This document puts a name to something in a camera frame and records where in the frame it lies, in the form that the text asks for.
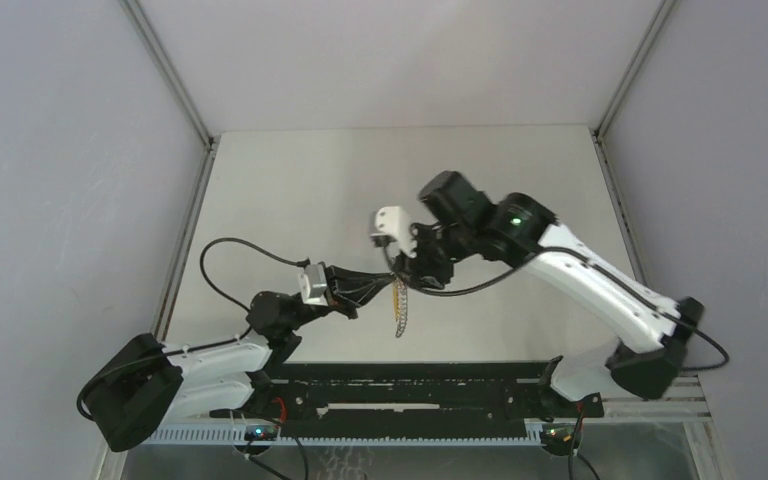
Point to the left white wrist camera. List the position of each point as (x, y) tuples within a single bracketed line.
[(313, 285)]

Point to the left aluminium frame post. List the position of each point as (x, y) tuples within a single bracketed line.
[(167, 158)]

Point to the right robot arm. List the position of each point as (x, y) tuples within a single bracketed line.
[(652, 330)]

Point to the aluminium frame post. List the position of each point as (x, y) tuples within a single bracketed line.
[(692, 177), (167, 158)]

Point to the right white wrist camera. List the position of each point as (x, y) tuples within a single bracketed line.
[(392, 224)]

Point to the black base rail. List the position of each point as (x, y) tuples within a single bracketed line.
[(428, 397)]

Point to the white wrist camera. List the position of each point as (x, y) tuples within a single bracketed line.
[(313, 285), (392, 224)]

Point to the metal keyring with small rings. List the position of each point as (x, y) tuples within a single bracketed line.
[(401, 306)]

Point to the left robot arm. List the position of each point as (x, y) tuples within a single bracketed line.
[(149, 383)]

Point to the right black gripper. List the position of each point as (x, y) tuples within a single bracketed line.
[(419, 270)]

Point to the white cable duct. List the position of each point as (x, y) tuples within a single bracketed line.
[(225, 434)]

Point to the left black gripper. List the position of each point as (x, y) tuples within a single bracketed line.
[(346, 278)]

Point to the right aluminium frame post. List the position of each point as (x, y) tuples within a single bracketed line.
[(692, 177)]

